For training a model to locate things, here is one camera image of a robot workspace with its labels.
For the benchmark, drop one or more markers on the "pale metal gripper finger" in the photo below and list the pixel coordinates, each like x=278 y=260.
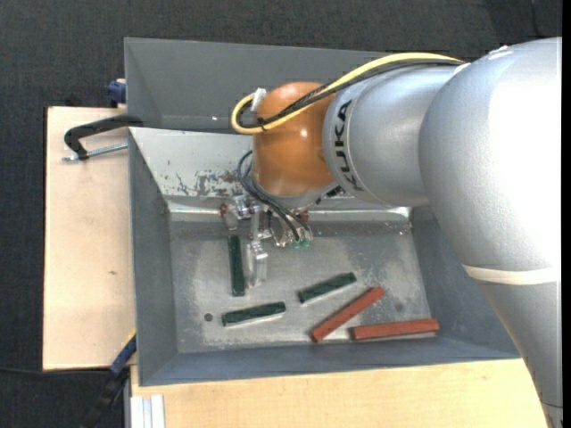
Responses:
x=262 y=263
x=251 y=269

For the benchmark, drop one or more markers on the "dark green flat block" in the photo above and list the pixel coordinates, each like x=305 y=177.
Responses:
x=328 y=287
x=253 y=313
x=236 y=270

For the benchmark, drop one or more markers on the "red-brown flat block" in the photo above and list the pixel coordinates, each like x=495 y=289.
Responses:
x=394 y=329
x=348 y=314

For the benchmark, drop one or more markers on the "grey metal bin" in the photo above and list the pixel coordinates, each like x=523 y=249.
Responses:
x=201 y=78

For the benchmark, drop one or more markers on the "pale wood flat board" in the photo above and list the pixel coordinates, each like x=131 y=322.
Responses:
x=85 y=248

